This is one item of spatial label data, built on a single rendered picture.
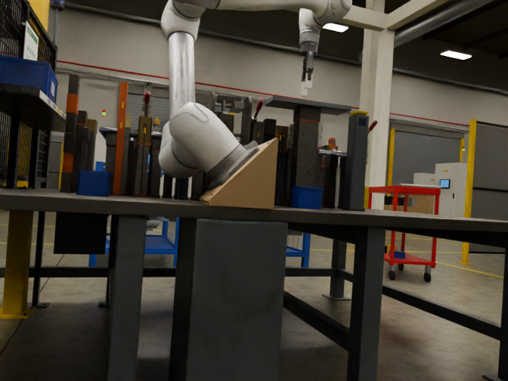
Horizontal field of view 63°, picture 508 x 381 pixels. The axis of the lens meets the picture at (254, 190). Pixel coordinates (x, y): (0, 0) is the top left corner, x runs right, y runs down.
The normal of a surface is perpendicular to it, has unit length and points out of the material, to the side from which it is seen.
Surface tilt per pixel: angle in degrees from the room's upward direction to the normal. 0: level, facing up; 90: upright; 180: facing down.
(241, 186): 90
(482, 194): 90
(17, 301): 90
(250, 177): 90
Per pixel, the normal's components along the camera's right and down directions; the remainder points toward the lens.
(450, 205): -0.94, -0.07
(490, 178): 0.33, 0.01
